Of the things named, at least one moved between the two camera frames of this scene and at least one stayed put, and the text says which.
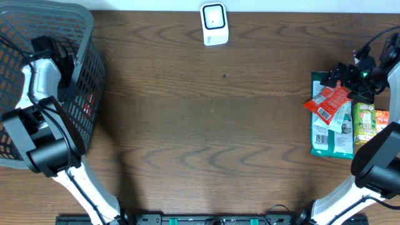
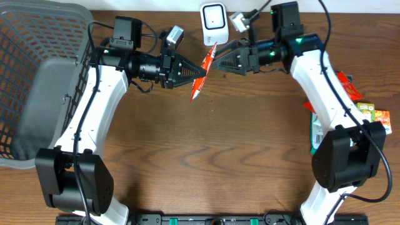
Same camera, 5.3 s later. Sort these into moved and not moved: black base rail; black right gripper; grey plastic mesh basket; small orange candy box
Moved: black right gripper
Not moved: black base rail; small orange candy box; grey plastic mesh basket
